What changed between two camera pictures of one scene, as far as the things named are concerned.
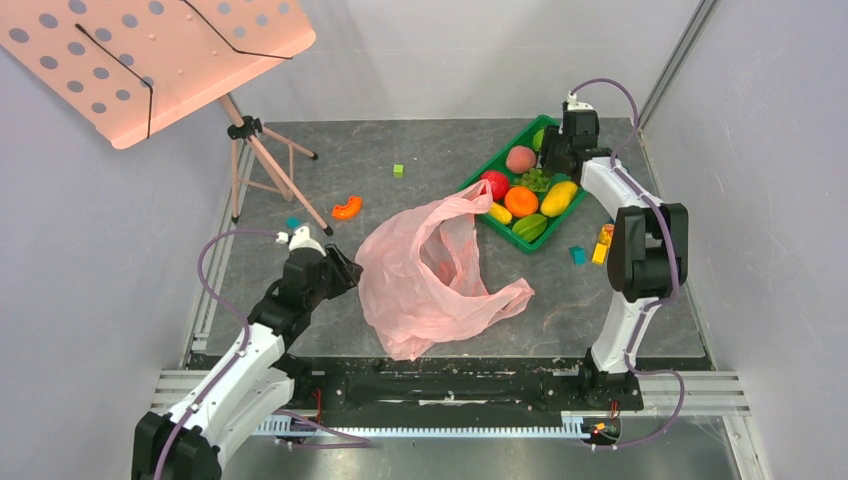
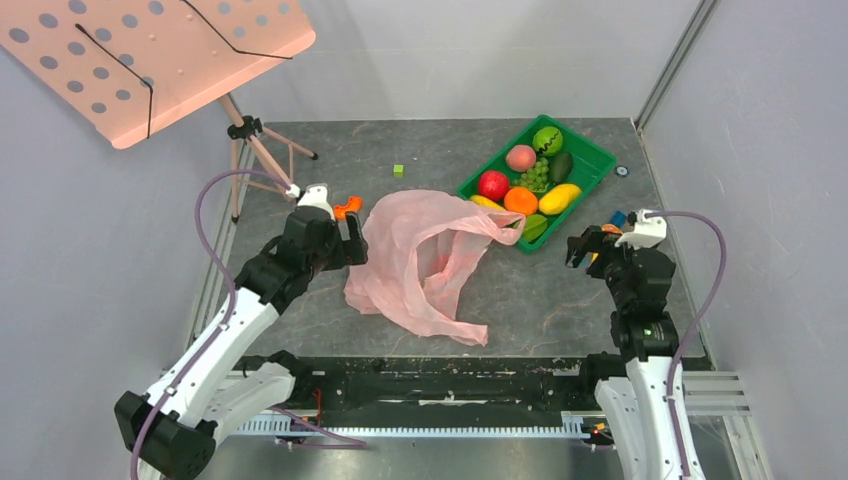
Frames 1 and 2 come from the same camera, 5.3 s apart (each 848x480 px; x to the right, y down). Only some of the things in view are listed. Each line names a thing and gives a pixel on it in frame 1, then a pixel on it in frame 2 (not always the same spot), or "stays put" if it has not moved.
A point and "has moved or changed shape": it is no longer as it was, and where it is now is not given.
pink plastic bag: [421, 278] has moved or changed shape
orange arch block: [349, 210] stays put
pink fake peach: [520, 159] stays put
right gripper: [552, 155] → [592, 246]
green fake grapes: [534, 178] stays put
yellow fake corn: [500, 212] → [485, 203]
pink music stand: [129, 67] stays put
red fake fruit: [499, 184] stays put
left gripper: [346, 274] → [353, 250]
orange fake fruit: [521, 202] stays put
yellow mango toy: [559, 196] stays put
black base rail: [351, 391] stays put
